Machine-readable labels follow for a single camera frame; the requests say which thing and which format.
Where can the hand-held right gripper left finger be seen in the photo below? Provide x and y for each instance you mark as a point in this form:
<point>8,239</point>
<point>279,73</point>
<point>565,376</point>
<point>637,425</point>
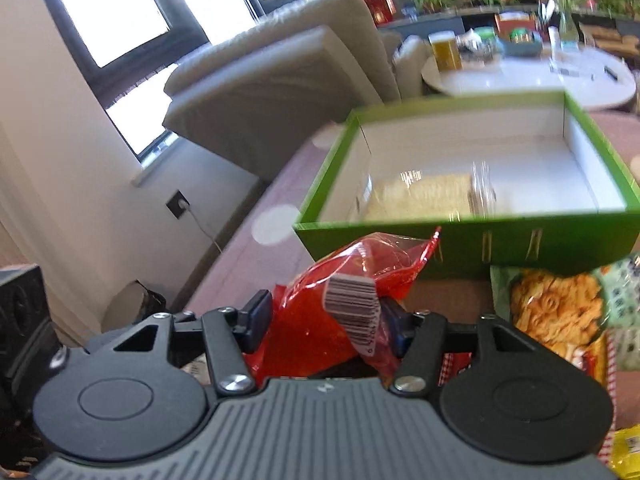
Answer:
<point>260,312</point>

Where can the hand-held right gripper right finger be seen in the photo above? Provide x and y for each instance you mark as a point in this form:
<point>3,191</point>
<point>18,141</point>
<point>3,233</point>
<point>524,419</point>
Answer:
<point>396,332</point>

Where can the translucent red snack bag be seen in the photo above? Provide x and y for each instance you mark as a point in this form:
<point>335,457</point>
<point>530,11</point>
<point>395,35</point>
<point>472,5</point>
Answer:
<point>310,330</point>

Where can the clear cracker packet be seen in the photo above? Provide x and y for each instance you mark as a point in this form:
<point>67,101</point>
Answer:
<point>425,195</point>

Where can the twisted crisps packet green print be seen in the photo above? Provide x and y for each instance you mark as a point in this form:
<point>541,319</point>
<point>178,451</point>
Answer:
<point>550,305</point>

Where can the green cardboard box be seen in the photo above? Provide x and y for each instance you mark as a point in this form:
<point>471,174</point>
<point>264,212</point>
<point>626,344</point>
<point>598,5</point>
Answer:
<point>550,245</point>

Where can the red checkered snack packet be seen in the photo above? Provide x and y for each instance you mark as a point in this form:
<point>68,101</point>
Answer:
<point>595,362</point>

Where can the yellow and red snack packet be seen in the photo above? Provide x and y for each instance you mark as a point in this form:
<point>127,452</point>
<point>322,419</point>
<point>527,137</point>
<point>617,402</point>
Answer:
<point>627,452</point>

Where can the beige and black bag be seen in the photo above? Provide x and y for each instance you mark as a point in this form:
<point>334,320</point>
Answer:
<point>135,305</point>

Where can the beige armchair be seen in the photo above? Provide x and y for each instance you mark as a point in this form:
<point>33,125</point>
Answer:
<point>280,85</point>

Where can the black speaker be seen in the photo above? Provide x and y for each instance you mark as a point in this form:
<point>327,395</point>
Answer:
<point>22,320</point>

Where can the yellow canister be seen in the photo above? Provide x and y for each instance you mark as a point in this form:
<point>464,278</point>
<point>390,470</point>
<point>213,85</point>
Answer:
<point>446,52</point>

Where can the round white table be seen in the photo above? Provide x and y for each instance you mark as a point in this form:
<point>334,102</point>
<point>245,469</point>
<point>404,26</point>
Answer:
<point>525,77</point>

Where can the dark tv cabinet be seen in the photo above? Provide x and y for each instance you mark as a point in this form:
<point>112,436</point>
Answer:
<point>425,25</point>

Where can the green lidded container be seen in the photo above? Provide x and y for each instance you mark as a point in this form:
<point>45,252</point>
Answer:
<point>484,33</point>

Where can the black and white pen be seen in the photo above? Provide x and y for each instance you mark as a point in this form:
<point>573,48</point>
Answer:
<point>572,73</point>

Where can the dark framed window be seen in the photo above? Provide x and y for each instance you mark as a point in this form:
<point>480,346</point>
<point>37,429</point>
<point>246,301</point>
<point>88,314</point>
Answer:
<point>125,15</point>

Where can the orange box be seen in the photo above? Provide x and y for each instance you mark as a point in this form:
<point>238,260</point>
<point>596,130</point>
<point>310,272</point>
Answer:
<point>515,22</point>

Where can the black marker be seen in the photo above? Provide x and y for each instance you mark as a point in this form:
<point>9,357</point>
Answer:
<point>611,73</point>

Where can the glass vase with plant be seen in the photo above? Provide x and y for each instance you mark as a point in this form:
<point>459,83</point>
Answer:
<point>569,35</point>

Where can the open cardboard box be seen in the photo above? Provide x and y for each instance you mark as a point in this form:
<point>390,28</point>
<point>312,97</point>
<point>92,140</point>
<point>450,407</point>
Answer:
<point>607,35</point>

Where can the wall socket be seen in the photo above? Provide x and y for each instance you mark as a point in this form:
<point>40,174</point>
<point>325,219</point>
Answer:
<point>177,205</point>

